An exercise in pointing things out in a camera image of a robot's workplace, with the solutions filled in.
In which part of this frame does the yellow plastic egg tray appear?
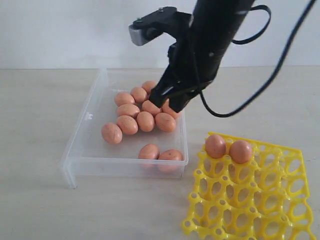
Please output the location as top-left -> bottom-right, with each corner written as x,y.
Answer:
181,140 -> 316,240

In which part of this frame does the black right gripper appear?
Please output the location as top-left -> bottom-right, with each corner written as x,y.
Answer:
149,32 -> 233,113

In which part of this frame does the black cable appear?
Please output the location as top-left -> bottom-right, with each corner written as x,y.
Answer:
192,0 -> 317,118

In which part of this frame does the brown egg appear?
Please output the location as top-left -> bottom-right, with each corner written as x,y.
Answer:
101,122 -> 123,144
116,115 -> 139,135
229,140 -> 253,164
116,103 -> 140,119
114,91 -> 135,107
155,112 -> 176,133
136,111 -> 155,132
141,100 -> 162,117
138,143 -> 160,160
141,80 -> 157,94
157,149 -> 184,174
162,99 -> 182,120
205,134 -> 227,159
130,87 -> 148,104

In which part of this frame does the clear plastic container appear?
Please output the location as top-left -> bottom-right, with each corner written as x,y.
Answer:
61,69 -> 189,189

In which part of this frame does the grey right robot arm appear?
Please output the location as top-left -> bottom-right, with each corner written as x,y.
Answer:
149,0 -> 253,112

